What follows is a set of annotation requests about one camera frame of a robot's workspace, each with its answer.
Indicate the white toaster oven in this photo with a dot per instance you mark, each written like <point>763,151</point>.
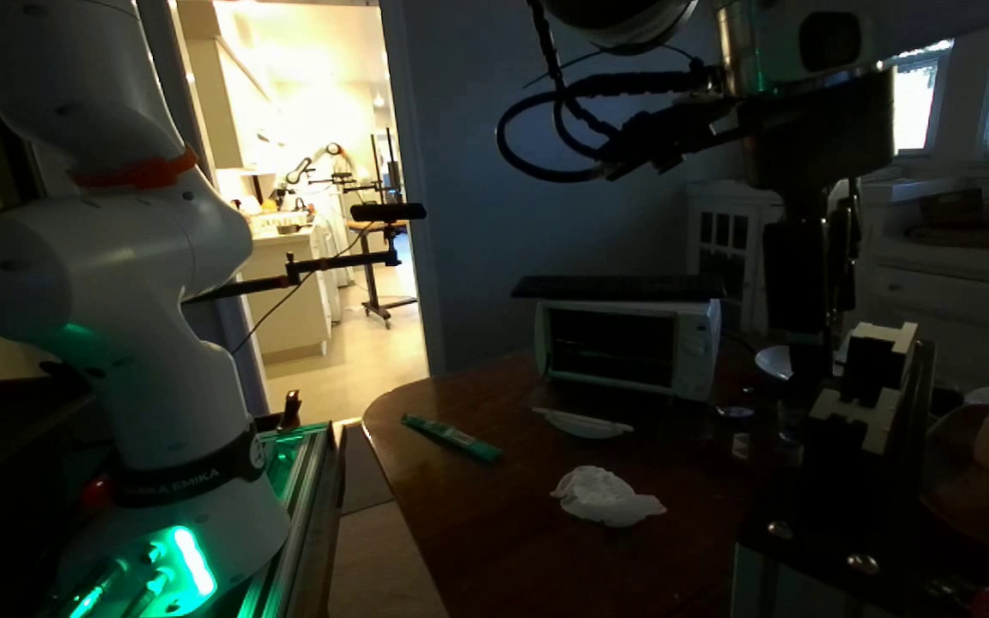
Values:
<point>633,345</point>

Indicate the white plate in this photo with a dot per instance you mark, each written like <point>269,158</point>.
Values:
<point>775,360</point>

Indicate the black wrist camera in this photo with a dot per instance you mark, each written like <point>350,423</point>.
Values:
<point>676,130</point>

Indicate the green flat packet strip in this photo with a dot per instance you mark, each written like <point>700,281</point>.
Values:
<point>454,437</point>

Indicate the white kitchen counter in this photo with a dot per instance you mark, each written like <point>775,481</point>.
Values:
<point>289,286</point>

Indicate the crumpled white tissue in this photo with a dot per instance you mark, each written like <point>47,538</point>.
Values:
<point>604,497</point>

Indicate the black camera stand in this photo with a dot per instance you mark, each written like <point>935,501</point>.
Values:
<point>333,267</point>

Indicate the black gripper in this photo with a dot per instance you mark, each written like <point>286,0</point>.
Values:
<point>822,137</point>

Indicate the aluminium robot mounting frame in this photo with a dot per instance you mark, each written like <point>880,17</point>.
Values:
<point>310,516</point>

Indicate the white framed window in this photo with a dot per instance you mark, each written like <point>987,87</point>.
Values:
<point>917,103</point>

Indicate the black stereo camera bar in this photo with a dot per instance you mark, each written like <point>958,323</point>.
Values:
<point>387,210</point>

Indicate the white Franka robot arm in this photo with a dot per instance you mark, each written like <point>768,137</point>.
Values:
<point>119,286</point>

